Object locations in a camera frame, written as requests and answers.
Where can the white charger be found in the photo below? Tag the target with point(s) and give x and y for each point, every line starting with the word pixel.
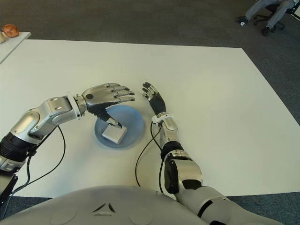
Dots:
pixel 113 134

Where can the black office chair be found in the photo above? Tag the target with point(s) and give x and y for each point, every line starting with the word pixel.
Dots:
pixel 260 17

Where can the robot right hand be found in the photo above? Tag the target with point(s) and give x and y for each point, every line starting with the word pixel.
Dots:
pixel 158 103

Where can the grey robot torso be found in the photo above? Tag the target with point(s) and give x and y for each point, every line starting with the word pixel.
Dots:
pixel 105 199

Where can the blue plate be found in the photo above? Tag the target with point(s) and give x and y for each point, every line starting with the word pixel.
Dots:
pixel 133 126

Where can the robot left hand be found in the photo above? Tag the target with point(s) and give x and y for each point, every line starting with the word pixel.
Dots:
pixel 98 96

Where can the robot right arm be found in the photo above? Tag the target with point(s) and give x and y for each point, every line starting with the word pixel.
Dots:
pixel 187 171

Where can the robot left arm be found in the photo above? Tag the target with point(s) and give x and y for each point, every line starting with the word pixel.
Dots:
pixel 42 117

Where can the red-brown bread roll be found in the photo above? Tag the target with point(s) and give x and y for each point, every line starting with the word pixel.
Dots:
pixel 10 30

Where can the seated person in jeans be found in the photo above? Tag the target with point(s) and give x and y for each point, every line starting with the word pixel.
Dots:
pixel 255 8

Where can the white side table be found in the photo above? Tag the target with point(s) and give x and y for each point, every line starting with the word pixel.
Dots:
pixel 14 44

